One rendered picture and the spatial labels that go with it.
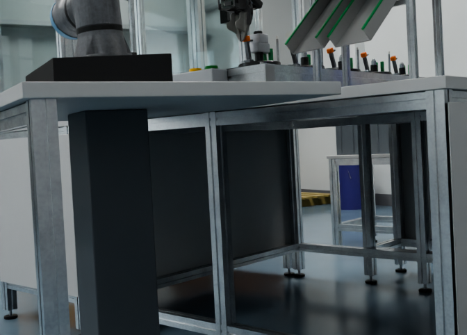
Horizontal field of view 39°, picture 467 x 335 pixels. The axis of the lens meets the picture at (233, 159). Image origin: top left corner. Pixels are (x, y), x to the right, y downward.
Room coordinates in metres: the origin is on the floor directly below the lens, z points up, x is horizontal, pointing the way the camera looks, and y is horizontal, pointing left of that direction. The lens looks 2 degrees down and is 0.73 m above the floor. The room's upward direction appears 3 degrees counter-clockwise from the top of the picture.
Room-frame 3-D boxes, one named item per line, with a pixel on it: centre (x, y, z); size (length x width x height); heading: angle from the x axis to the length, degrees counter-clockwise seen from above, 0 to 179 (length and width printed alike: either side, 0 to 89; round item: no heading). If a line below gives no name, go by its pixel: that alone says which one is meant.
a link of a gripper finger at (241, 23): (2.08, -0.05, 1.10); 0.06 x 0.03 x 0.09; 138
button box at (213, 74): (2.06, 0.10, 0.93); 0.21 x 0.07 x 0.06; 48
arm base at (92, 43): (1.67, 0.32, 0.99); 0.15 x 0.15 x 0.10
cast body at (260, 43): (2.17, -0.11, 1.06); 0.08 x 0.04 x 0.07; 138
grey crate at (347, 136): (4.10, -1.02, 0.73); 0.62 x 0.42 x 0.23; 48
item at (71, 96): (1.70, 0.27, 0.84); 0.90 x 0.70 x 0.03; 29
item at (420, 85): (2.49, -0.40, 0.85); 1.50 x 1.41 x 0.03; 48
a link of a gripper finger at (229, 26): (2.10, -0.02, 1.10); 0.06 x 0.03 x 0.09; 138
